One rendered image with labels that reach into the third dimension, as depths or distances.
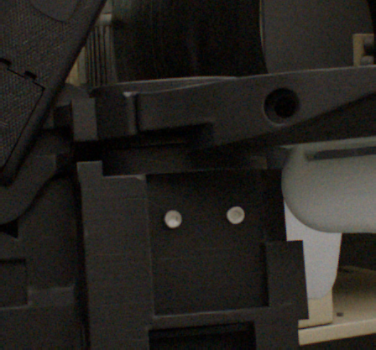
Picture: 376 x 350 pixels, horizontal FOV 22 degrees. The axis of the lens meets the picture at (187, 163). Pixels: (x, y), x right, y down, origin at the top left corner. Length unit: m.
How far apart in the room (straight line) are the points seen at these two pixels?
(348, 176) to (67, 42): 0.08
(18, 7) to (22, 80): 0.02
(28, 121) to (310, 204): 0.07
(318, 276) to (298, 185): 0.11
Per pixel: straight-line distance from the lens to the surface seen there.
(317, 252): 0.35
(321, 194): 0.24
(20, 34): 0.26
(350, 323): 1.24
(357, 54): 1.83
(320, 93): 0.22
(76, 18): 0.26
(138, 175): 0.24
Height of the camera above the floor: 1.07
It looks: 3 degrees down
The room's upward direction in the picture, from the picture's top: 2 degrees counter-clockwise
